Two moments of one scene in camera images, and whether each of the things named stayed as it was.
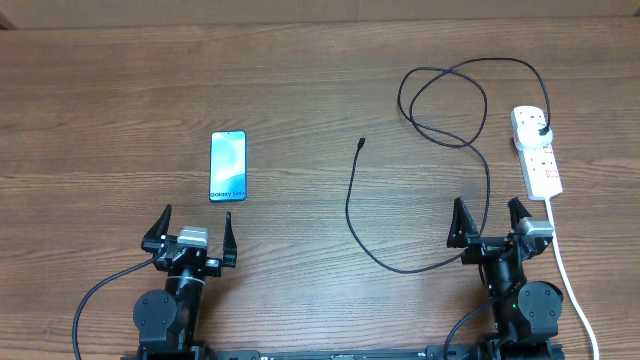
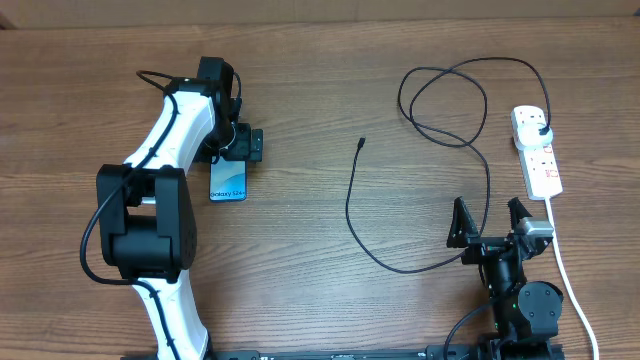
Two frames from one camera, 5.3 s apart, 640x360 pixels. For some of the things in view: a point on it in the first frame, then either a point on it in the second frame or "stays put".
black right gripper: x=462 y=235 stays put
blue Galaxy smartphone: x=228 y=169 stays put
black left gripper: x=153 y=239 → x=242 y=148
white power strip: x=538 y=170 stays put
